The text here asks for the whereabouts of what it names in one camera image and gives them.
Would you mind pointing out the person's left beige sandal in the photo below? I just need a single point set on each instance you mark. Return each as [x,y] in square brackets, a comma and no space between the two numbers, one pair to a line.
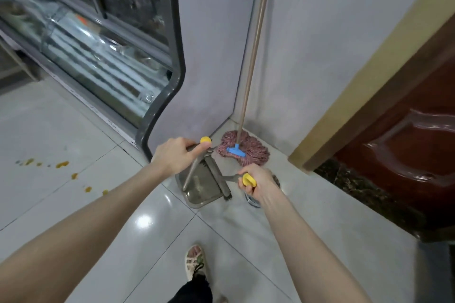
[193,262]

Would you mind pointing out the person's left hand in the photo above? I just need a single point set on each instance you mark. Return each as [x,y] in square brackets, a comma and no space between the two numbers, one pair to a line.
[176,157]

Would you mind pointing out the person's right forearm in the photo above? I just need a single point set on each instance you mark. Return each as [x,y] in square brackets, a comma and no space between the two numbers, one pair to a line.
[313,253]

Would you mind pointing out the person's left forearm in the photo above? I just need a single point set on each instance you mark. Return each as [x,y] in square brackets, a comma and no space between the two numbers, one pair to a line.
[64,242]

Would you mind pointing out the grey glass display freezer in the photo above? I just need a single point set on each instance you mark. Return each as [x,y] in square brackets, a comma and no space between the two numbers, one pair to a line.
[213,47]

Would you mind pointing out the dark red wooden door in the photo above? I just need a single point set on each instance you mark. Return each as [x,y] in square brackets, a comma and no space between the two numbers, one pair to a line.
[408,153]

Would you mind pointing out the person's right hand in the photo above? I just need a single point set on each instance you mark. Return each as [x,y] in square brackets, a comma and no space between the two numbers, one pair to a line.
[264,185]

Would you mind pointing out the black trash bin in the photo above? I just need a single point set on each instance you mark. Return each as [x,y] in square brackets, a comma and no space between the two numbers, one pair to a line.
[250,201]

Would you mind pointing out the grey broom with yellow cap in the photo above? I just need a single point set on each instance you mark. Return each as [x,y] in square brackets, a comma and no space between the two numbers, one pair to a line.
[218,178]

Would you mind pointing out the person's black trousers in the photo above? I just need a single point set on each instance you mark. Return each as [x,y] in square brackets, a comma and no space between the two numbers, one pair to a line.
[193,294]

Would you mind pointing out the orange liquid spill drops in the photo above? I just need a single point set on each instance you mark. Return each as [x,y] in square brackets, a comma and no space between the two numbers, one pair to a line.
[62,164]

